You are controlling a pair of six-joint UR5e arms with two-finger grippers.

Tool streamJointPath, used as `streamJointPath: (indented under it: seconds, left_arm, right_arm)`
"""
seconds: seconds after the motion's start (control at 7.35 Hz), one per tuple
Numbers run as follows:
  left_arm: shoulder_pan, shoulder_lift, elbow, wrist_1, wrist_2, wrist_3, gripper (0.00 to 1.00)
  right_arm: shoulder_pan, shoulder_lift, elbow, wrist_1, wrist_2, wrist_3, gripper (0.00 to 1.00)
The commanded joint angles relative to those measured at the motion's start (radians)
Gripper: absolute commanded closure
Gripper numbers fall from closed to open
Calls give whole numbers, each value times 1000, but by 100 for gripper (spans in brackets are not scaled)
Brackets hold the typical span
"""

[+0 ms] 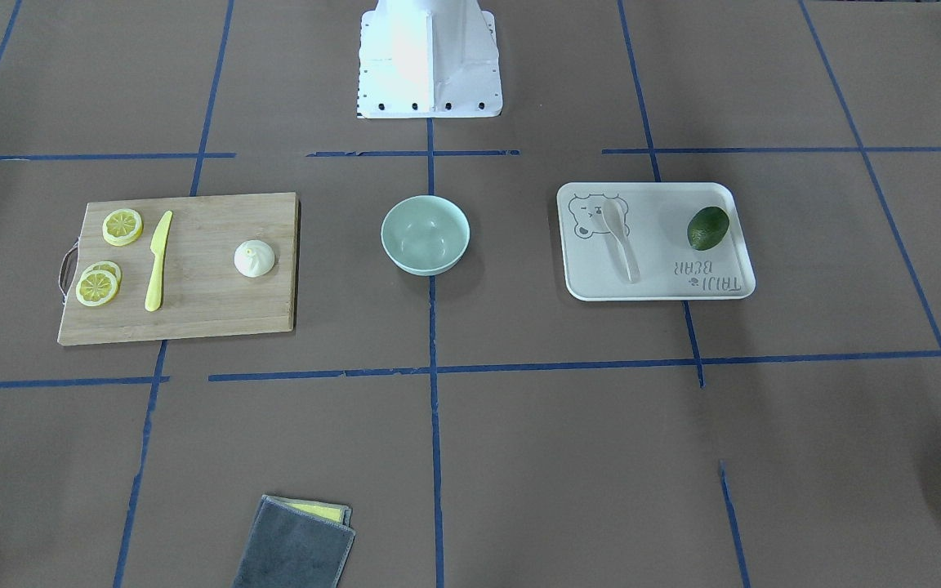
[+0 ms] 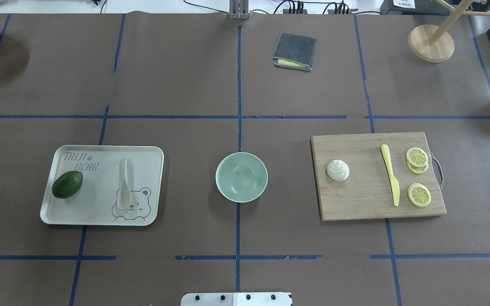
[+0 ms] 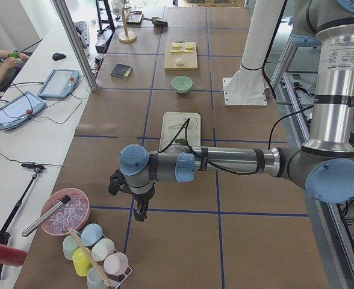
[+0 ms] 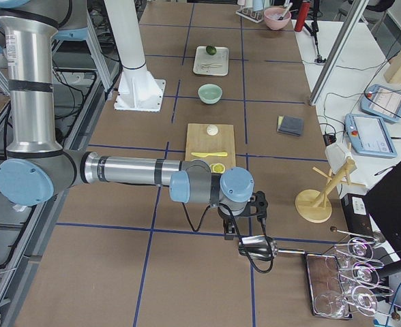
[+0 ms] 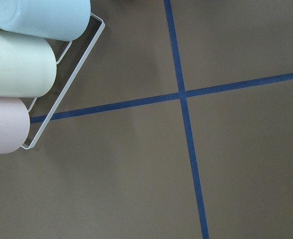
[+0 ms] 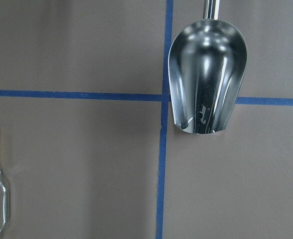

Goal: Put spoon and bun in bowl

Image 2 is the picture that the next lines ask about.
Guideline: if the cream plastic spoon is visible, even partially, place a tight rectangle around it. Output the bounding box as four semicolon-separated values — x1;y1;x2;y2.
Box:
116;158;132;210

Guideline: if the light green bowl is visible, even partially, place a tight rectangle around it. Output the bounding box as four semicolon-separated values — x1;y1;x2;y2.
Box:
215;152;268;203

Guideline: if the grey and yellow folded cloth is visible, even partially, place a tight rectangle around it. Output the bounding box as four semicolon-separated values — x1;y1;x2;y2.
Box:
272;32;317;72

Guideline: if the bamboo cutting board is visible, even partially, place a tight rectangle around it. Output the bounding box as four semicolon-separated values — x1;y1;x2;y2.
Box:
311;132;447;221

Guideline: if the yellow plastic knife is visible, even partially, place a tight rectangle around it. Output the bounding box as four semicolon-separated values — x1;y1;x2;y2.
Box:
380;144;400;207

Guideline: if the cream bear serving tray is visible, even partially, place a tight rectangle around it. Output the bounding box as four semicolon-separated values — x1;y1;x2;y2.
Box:
40;145;165;226

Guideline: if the upper lemon slice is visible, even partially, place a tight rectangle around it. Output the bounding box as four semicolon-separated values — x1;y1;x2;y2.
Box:
406;147;428;168

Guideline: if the lower stacked lemon slice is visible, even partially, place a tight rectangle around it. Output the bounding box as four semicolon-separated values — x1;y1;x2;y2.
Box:
407;162;429;174

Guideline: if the single lemon slice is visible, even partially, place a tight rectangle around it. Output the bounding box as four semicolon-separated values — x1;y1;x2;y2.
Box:
407;183;431;207

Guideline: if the green avocado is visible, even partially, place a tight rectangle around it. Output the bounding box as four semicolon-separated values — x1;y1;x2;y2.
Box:
52;170;83;199

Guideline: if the black device with label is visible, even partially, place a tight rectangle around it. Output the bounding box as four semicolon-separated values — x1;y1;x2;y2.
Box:
380;0;490;16

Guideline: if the wooden mug tree stand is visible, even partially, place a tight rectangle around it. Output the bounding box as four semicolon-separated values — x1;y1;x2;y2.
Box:
407;0;490;63

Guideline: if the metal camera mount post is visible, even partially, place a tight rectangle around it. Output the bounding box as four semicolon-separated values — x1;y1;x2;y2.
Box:
228;0;250;20

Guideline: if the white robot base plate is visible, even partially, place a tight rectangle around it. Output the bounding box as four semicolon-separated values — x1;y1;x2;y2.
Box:
180;292;293;306

